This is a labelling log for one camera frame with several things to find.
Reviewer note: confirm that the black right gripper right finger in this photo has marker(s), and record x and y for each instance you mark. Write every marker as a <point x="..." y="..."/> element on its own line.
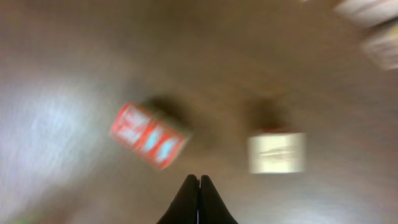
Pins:
<point x="211" y="208"/>

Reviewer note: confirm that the red I wooden block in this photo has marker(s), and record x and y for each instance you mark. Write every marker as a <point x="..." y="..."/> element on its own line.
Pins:
<point x="160" y="143"/>

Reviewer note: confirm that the blue M ice cream block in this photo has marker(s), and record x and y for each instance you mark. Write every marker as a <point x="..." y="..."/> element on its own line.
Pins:
<point x="277" y="152"/>

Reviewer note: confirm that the green V wooden block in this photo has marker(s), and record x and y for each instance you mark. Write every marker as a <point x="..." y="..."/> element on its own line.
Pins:
<point x="367" y="13"/>

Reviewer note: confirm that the red Y wooden block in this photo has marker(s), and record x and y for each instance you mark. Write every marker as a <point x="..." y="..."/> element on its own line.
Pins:
<point x="130" y="125"/>

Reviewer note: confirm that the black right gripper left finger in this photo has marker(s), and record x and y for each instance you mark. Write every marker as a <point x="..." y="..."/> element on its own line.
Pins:
<point x="184" y="207"/>

